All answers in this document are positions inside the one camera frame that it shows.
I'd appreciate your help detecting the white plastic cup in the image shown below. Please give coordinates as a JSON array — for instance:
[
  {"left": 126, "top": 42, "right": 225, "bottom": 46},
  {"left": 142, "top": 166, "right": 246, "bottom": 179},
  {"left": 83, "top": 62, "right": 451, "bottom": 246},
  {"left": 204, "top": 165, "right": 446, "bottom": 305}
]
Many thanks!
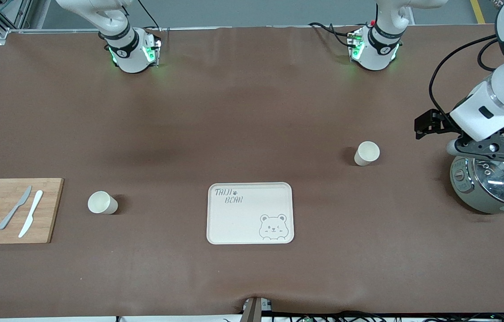
[
  {"left": 354, "top": 141, "right": 381, "bottom": 167},
  {"left": 87, "top": 191, "right": 119, "bottom": 215}
]

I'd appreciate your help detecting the cream tray with bear print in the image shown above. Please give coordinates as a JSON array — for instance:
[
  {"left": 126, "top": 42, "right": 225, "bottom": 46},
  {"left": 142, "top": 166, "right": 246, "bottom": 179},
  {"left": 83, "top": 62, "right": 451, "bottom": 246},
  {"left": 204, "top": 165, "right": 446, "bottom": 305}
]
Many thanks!
[{"left": 207, "top": 182, "right": 295, "bottom": 245}]

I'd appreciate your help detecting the grey-green electric pot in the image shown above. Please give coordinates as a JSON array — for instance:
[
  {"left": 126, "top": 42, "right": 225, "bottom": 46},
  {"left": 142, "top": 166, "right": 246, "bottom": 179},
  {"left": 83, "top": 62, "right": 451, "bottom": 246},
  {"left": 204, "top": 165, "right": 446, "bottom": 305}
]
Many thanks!
[{"left": 450, "top": 140, "right": 504, "bottom": 220}]

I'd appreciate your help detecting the glass pot lid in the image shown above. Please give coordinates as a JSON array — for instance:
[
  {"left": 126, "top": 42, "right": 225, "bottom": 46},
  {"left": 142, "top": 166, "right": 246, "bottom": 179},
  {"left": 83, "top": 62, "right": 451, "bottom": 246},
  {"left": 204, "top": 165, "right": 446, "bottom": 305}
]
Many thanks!
[{"left": 461, "top": 142, "right": 504, "bottom": 207}]

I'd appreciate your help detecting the grey plastic knife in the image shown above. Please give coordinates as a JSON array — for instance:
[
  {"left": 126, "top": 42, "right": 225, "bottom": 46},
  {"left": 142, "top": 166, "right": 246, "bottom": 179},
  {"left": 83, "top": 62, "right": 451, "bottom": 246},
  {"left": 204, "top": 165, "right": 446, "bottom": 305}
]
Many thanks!
[{"left": 0, "top": 185, "right": 33, "bottom": 230}]

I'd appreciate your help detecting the white plastic knife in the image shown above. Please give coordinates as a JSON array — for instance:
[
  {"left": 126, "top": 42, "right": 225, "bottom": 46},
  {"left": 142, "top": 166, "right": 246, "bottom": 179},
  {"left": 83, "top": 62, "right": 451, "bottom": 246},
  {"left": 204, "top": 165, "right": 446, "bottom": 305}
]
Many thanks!
[{"left": 18, "top": 190, "right": 44, "bottom": 238}]

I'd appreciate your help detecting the bamboo cutting board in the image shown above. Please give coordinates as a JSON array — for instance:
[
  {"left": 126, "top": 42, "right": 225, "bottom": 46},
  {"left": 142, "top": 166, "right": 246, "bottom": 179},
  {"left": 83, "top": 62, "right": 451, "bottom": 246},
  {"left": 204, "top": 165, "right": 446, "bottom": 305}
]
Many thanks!
[{"left": 0, "top": 178, "right": 64, "bottom": 245}]

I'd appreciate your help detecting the brown table cover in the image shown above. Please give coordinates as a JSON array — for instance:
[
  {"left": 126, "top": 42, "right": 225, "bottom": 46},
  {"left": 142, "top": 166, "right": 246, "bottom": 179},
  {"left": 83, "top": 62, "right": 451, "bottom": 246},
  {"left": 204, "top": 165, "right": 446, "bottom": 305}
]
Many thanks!
[{"left": 0, "top": 26, "right": 504, "bottom": 319}]

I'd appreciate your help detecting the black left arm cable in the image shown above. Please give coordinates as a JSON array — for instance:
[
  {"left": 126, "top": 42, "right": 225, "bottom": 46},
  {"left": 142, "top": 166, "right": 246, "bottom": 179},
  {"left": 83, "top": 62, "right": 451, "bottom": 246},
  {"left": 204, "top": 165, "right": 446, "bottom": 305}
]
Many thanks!
[{"left": 428, "top": 35, "right": 502, "bottom": 131}]

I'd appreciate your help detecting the black base cable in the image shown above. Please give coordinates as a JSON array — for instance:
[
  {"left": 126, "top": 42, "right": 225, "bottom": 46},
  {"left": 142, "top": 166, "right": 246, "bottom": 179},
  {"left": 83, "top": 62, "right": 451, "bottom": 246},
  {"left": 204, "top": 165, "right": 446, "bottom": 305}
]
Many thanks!
[
  {"left": 309, "top": 21, "right": 355, "bottom": 48},
  {"left": 136, "top": 0, "right": 170, "bottom": 32}
]

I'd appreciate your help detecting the grey metal post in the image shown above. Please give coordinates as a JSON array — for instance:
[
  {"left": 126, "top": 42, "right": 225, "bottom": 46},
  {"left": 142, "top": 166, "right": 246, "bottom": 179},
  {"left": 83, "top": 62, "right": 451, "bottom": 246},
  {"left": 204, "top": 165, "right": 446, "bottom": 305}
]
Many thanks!
[{"left": 241, "top": 296, "right": 275, "bottom": 322}]

